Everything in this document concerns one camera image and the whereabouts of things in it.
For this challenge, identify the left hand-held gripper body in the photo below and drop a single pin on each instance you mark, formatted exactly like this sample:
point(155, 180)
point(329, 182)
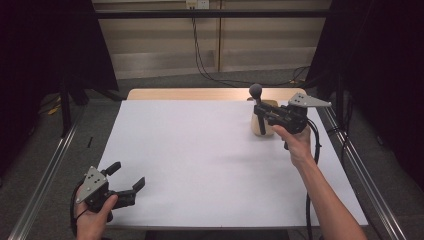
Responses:
point(93, 183)

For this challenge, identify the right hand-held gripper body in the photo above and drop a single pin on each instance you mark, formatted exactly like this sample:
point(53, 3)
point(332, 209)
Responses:
point(293, 118)

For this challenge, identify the beige square cup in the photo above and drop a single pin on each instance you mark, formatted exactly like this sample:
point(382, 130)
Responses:
point(254, 126)

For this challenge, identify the person's right hand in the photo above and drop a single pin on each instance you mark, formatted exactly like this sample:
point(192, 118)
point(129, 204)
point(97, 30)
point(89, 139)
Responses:
point(300, 146)

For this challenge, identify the person's left hand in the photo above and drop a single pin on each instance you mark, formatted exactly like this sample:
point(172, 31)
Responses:
point(90, 223)

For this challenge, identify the small black floor piece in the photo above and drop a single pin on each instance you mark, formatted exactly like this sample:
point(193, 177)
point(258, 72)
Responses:
point(90, 142)

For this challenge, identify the black metal stand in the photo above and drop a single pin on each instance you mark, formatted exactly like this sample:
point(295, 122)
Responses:
point(65, 110)
point(339, 100)

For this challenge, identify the white table mat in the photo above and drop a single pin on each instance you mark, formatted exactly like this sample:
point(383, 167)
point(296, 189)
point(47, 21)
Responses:
point(200, 160)

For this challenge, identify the yellow floor piece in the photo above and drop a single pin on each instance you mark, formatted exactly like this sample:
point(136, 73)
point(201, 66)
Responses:
point(54, 110)

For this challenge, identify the black curtain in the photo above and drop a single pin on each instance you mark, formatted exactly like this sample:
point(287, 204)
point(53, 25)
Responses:
point(383, 66)
point(40, 50)

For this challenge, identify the aluminium floor rail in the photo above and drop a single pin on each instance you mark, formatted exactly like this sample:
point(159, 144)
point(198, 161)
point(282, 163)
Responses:
point(46, 180)
point(370, 176)

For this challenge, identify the black horizontal frame bar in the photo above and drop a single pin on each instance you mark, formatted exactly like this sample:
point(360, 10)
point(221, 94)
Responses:
point(200, 14)

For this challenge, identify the white wall socket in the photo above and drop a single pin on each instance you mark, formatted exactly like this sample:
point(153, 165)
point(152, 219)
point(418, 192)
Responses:
point(198, 4)

